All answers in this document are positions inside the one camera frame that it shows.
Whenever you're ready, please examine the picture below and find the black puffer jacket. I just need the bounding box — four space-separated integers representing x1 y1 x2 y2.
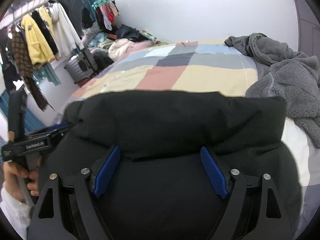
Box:
37 89 303 240

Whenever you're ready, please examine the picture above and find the person's left hand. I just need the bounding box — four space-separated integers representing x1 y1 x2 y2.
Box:
3 156 42 203

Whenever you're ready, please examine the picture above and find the dark grey hanging coat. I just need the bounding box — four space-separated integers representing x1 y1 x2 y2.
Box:
57 0 94 36

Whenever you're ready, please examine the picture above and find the brown plaid garment hanging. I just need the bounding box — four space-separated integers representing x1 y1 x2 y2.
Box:
11 25 51 112

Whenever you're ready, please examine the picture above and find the grey door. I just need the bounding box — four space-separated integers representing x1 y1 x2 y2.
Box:
295 0 320 59

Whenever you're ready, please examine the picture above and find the black hanging garment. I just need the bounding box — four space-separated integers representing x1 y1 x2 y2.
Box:
31 11 59 55

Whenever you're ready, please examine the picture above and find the white hoodie hanging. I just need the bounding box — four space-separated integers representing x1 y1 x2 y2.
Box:
49 2 85 57

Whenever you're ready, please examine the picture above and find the pile of clothes on floor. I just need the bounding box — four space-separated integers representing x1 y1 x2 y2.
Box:
82 24 167 62

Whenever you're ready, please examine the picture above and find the blue curtain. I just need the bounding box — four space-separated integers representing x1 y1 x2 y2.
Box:
0 89 47 136

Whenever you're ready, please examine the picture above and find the silver ribbed suitcase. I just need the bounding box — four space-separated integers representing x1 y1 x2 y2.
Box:
64 48 98 83

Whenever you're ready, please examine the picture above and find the grey fleece jacket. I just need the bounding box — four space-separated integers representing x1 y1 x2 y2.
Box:
225 33 319 147

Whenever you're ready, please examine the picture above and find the green sock hanger with clothes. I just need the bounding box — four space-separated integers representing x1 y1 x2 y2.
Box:
92 0 120 33

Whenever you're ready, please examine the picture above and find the yellow fleece jacket hanging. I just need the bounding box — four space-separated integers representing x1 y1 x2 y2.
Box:
21 14 55 66

